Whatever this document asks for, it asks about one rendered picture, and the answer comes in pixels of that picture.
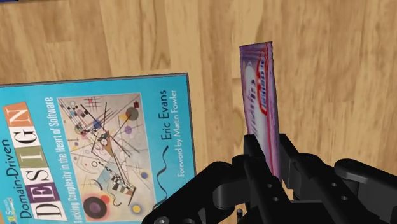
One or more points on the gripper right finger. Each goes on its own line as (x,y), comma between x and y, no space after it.
(335,189)

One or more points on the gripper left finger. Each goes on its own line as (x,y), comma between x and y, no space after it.
(235,189)

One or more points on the purple snack packet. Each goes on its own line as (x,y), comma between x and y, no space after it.
(260,105)

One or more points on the blue book with abstract art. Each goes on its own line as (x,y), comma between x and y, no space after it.
(93,149)

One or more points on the dark blue flat object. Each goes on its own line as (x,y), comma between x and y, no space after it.
(9,1)

